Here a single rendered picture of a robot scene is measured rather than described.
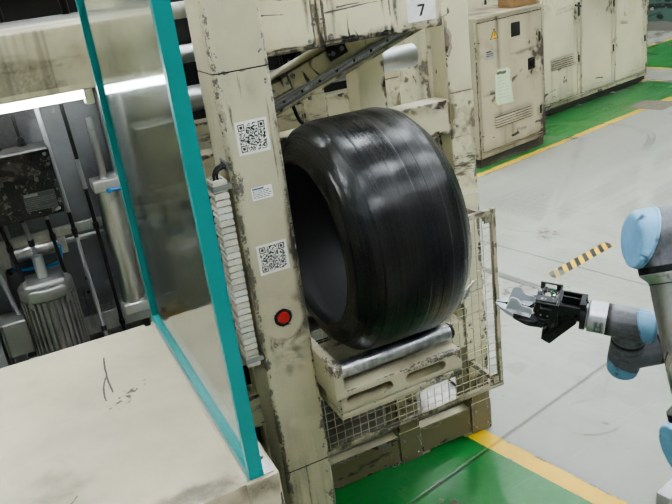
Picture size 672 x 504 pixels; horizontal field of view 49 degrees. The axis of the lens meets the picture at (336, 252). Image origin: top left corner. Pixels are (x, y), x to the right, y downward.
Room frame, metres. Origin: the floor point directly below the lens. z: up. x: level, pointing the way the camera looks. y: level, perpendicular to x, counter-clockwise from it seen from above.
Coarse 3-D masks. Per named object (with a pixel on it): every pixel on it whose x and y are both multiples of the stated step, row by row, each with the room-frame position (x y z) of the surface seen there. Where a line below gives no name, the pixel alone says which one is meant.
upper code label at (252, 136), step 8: (248, 120) 1.62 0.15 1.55; (256, 120) 1.63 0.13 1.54; (264, 120) 1.64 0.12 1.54; (240, 128) 1.61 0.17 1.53; (248, 128) 1.62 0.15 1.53; (256, 128) 1.63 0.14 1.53; (264, 128) 1.63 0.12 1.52; (240, 136) 1.61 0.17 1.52; (248, 136) 1.62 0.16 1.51; (256, 136) 1.63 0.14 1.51; (264, 136) 1.63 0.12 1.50; (240, 144) 1.61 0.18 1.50; (248, 144) 1.62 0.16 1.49; (256, 144) 1.63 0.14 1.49; (264, 144) 1.63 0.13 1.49; (240, 152) 1.61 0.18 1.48; (248, 152) 1.62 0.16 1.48; (256, 152) 1.62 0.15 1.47
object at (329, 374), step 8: (312, 344) 1.67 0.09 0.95; (312, 352) 1.65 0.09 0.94; (320, 352) 1.63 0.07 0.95; (320, 360) 1.60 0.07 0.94; (328, 360) 1.58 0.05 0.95; (320, 368) 1.61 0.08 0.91; (328, 368) 1.56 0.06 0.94; (336, 368) 1.55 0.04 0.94; (320, 376) 1.62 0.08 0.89; (328, 376) 1.57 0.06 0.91; (336, 376) 1.55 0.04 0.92; (320, 384) 1.63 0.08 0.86; (328, 384) 1.58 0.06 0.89; (336, 384) 1.54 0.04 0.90; (328, 392) 1.58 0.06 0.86; (336, 392) 1.54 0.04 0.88; (344, 392) 1.55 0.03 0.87; (336, 400) 1.55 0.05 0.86
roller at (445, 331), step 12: (444, 324) 1.74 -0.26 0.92; (420, 336) 1.69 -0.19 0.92; (432, 336) 1.70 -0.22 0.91; (444, 336) 1.71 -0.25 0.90; (384, 348) 1.65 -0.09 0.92; (396, 348) 1.66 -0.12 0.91; (408, 348) 1.67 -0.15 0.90; (420, 348) 1.68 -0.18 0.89; (348, 360) 1.62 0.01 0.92; (360, 360) 1.62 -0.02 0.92; (372, 360) 1.63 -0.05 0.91; (384, 360) 1.64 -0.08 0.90; (348, 372) 1.60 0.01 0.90
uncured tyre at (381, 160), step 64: (320, 128) 1.74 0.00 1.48; (384, 128) 1.72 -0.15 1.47; (320, 192) 2.07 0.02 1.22; (384, 192) 1.56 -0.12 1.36; (448, 192) 1.61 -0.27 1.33; (320, 256) 2.02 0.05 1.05; (384, 256) 1.51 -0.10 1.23; (448, 256) 1.56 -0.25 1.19; (320, 320) 1.76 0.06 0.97; (384, 320) 1.53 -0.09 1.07
